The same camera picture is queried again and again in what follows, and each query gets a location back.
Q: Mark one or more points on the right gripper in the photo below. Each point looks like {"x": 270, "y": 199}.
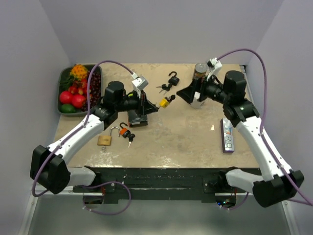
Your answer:
{"x": 196, "y": 85}

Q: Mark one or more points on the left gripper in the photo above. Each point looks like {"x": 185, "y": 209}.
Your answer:
{"x": 145, "y": 107}

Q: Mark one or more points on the yellow padlock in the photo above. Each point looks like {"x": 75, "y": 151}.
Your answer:
{"x": 166, "y": 101}

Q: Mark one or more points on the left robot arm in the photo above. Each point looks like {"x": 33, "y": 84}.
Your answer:
{"x": 49, "y": 165}

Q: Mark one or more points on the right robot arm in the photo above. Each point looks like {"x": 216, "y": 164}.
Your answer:
{"x": 278, "y": 181}

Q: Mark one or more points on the tin can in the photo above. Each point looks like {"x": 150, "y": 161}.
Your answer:
{"x": 200, "y": 70}

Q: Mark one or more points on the razor box green black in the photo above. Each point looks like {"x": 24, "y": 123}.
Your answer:
{"x": 136, "y": 121}

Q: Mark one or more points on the white toilet paper roll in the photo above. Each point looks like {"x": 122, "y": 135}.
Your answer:
{"x": 197, "y": 104}

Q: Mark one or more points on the black padlock with keys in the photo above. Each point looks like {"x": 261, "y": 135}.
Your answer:
{"x": 173, "y": 81}

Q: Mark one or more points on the orange padlock with keys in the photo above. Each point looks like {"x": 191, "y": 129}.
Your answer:
{"x": 126, "y": 133}

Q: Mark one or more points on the purple toothpaste box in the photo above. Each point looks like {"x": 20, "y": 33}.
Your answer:
{"x": 227, "y": 136}

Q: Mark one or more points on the brass padlock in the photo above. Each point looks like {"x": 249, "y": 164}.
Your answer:
{"x": 106, "y": 140}

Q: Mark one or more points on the fruit tray dark green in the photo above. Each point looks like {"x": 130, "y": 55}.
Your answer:
{"x": 72, "y": 90}

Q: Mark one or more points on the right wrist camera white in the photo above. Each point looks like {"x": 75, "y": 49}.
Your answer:
{"x": 214, "y": 66}

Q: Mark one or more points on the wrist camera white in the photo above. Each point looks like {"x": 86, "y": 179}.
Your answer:
{"x": 139, "y": 82}
{"x": 214, "y": 66}

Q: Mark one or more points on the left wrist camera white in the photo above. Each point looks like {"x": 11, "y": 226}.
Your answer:
{"x": 139, "y": 82}

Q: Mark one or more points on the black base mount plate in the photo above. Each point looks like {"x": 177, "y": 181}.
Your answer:
{"x": 188, "y": 184}

